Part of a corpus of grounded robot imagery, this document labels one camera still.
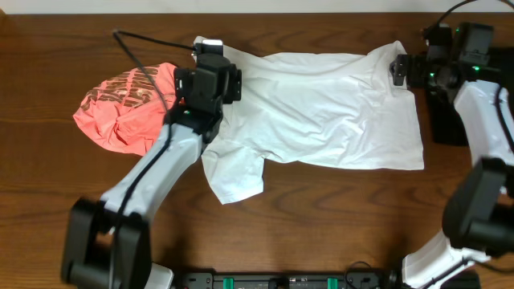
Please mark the black fabric container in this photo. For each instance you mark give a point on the black fabric container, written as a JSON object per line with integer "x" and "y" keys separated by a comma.
{"x": 446, "y": 126}

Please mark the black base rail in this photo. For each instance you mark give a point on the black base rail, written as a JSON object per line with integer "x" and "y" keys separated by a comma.
{"x": 358, "y": 275}

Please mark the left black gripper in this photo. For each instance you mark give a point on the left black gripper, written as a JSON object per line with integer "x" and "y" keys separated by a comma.
{"x": 230, "y": 91}

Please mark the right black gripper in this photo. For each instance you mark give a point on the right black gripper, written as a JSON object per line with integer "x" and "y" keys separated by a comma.
{"x": 418, "y": 63}

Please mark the white t-shirt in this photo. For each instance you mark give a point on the white t-shirt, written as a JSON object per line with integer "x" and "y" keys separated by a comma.
{"x": 334, "y": 110}

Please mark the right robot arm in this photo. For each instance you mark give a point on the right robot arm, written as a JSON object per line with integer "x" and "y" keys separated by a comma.
{"x": 469, "y": 84}

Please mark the pink printed t-shirt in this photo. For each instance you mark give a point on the pink printed t-shirt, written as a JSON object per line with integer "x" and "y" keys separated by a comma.
{"x": 124, "y": 114}

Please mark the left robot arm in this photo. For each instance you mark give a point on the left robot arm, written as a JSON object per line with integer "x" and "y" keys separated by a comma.
{"x": 108, "y": 241}

